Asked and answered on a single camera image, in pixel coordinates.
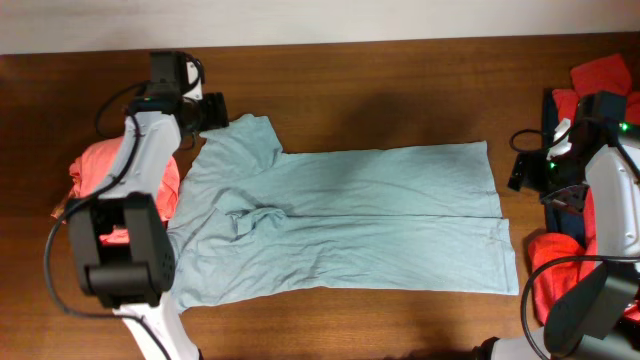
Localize light grey-blue t-shirt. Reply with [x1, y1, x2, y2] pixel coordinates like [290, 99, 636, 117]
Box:
[168, 115, 519, 311]

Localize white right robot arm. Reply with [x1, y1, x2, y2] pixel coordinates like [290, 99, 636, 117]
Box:
[472, 117, 639, 360]

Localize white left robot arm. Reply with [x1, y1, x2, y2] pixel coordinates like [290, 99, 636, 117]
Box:
[67, 93, 229, 359]

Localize navy blue garment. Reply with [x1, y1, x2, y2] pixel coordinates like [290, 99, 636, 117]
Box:
[541, 88, 586, 248]

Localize orange-red crumpled garment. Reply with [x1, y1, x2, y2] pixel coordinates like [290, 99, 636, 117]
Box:
[527, 192, 599, 324]

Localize red printed t-shirt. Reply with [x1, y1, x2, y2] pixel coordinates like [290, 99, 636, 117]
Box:
[552, 54, 639, 125]

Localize folded pink shirt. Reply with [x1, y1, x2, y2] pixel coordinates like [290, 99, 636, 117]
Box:
[51, 137, 180, 225]

